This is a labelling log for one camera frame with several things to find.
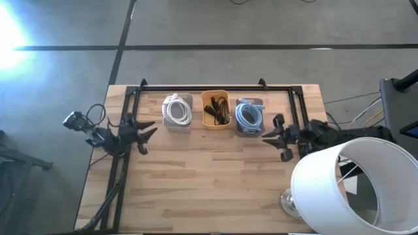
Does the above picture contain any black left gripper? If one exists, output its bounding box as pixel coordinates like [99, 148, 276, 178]
[118, 120, 159, 146]

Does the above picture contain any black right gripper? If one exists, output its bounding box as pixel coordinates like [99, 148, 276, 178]
[261, 113, 301, 150]

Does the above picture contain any thin black cable bundle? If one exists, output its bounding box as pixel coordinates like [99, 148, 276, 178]
[216, 97, 230, 126]

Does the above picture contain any grey plastic bin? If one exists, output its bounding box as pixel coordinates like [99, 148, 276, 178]
[162, 93, 194, 133]
[234, 97, 266, 138]

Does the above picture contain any yellow plastic bin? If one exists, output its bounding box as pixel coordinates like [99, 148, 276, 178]
[200, 89, 233, 131]

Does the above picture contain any clear glass lamp base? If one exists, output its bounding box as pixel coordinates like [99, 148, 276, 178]
[280, 188, 303, 219]

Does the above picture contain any white lamp shade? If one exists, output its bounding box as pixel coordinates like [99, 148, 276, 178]
[290, 136, 418, 235]

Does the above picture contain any black floor stand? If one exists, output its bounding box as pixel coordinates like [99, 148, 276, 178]
[0, 129, 54, 235]

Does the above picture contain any black cabinet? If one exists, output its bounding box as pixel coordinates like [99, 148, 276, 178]
[379, 77, 418, 161]

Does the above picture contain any dark tablet screen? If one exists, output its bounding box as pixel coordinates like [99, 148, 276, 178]
[400, 120, 418, 140]

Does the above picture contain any black pole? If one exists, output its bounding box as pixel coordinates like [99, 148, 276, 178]
[393, 69, 418, 92]

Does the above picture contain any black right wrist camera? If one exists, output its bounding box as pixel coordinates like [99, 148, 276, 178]
[280, 148, 294, 163]

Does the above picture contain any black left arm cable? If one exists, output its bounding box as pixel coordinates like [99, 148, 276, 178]
[85, 103, 107, 129]

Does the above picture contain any black metal table frame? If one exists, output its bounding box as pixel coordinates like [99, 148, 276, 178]
[74, 78, 310, 234]

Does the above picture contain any thin grey floor cable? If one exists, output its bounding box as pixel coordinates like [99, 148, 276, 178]
[323, 91, 381, 105]

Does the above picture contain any white floor cable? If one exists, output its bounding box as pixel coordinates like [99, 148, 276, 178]
[351, 97, 383, 125]

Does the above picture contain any yellow floor cable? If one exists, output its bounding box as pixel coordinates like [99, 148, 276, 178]
[364, 110, 385, 127]

